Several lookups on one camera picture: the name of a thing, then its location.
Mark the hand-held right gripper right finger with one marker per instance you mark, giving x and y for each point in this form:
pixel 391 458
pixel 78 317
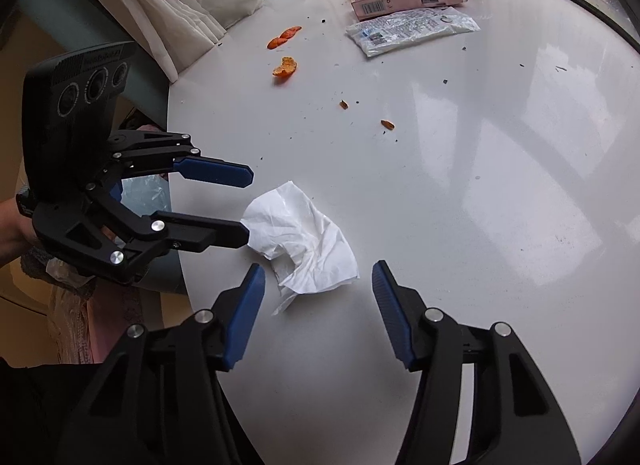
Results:
pixel 392 315

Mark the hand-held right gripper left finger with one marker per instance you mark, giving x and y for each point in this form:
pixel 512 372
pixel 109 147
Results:
pixel 245 315

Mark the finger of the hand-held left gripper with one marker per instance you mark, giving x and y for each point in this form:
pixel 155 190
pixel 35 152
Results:
pixel 215 172
pixel 210 235

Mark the clear plastic bin liner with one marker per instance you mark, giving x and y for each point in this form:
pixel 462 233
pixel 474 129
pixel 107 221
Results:
pixel 147 192

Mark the white tissue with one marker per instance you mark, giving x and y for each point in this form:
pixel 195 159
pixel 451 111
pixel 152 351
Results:
pixel 300 235

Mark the person's left forearm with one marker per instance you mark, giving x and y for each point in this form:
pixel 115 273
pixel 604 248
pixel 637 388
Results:
pixel 12 235

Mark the orange peel piece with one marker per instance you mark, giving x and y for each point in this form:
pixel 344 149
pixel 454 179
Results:
pixel 286 69
pixel 285 36

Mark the pink cloth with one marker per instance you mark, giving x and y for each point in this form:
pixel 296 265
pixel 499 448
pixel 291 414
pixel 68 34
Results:
pixel 75 325

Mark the clear printed plastic packet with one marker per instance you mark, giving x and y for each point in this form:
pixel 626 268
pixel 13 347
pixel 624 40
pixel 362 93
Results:
pixel 410 27

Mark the pink cardboard box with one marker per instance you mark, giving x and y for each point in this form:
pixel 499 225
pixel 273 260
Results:
pixel 400 0

